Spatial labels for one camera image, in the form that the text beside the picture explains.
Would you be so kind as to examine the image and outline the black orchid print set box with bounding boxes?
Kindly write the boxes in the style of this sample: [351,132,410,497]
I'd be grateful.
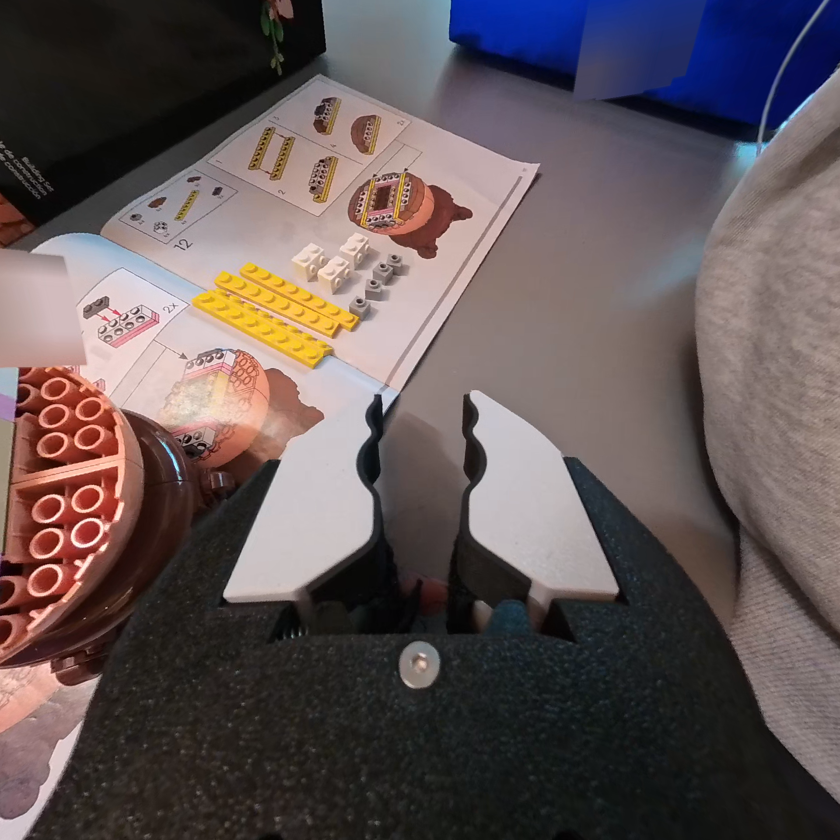
[0,0,326,250]

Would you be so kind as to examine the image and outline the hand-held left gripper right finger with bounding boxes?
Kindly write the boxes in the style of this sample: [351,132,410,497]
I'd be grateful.
[453,390,618,607]

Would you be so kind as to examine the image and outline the blue plastic bin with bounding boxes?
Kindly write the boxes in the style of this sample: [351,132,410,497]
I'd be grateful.
[449,0,840,135]

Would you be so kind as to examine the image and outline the brick set instruction booklet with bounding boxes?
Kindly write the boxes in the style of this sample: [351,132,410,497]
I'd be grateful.
[0,73,542,821]

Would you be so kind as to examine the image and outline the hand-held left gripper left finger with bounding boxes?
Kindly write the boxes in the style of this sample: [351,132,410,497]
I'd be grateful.
[224,392,385,609]

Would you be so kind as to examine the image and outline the brick flowerpot model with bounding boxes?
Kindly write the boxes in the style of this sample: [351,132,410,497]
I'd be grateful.
[0,365,237,673]

